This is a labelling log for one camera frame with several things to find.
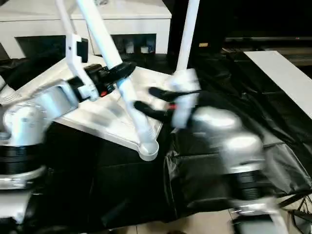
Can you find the black table mat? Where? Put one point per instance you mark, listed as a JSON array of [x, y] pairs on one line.
[[109, 190]]

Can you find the white sideboard cabinet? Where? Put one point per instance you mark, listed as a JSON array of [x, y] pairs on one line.
[[134, 17]]

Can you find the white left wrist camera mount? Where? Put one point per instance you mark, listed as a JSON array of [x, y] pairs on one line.
[[75, 58]]

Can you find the white jar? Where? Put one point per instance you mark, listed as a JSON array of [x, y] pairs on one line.
[[129, 47], [144, 49]]

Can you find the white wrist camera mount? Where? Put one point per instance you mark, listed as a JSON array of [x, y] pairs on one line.
[[185, 97], [75, 58]]

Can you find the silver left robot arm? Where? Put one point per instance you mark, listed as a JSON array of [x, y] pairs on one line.
[[31, 114]]

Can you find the white flat board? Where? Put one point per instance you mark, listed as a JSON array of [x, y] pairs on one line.
[[282, 73]]

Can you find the black tripod stand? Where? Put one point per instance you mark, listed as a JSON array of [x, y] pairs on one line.
[[297, 209]]

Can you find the white plastic table top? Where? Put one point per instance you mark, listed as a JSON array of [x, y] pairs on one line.
[[102, 117]]

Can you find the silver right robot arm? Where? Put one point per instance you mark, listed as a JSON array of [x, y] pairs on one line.
[[226, 136]]

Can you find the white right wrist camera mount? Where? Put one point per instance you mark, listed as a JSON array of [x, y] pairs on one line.
[[185, 97]]

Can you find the small yellow label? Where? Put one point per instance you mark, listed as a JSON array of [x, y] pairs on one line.
[[203, 44]]

